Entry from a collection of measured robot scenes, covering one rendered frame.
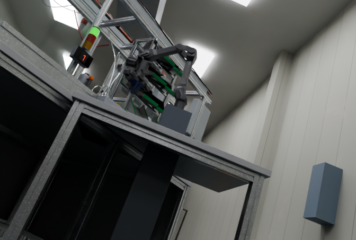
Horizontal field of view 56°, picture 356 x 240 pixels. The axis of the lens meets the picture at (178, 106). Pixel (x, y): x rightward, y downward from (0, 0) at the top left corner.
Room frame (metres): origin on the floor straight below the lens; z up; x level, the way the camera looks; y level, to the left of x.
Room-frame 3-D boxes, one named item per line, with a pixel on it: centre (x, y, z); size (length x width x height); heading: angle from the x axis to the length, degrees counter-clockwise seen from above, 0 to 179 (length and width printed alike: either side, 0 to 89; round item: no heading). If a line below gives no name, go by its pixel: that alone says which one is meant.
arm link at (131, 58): (1.70, 0.31, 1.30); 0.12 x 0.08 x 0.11; 78
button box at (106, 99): (1.61, 0.30, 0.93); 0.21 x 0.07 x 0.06; 140
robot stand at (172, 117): (1.64, -0.01, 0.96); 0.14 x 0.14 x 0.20; 4
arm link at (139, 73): (1.69, 0.26, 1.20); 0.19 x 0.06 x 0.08; 140
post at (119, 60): (3.12, 0.73, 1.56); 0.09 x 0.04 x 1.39; 140
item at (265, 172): (1.69, 0.00, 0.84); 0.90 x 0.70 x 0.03; 94
